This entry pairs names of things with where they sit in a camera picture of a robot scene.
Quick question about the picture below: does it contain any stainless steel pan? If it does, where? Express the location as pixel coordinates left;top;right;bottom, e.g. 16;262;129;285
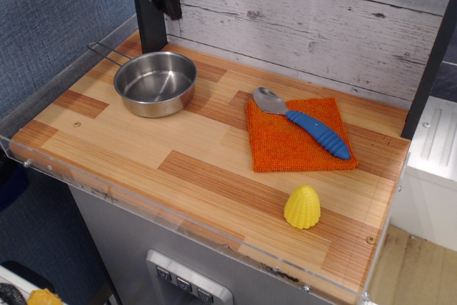
88;41;198;118

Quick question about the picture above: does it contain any orange knitted cloth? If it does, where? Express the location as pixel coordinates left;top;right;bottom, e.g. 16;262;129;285
246;97;358;172

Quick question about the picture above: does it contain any yellow plastic corn piece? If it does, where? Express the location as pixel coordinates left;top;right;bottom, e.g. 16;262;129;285
283;185;321;229

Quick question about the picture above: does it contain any grey toy fridge cabinet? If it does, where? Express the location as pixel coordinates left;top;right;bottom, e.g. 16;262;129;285
69;185;343;305

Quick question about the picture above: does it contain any clear acrylic table guard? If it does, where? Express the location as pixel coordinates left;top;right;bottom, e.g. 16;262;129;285
0;14;411;305

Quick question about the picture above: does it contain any silver dispenser button panel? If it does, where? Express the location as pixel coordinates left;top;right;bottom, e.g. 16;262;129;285
146;249;233;304

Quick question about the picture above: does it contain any dark left vertical post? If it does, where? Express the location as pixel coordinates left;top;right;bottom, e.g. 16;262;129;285
134;0;168;54

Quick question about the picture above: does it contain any dark vertical post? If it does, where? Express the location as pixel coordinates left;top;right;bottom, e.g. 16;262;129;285
134;0;168;54
401;0;456;140

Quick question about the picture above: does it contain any blue handled metal spoon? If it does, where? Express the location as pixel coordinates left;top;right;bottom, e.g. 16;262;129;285
253;87;351;160

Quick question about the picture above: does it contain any dark right vertical post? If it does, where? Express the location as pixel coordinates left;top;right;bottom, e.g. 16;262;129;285
401;0;456;140

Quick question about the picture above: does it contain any white aluminium rail block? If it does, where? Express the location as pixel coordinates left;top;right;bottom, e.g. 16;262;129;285
391;96;456;251

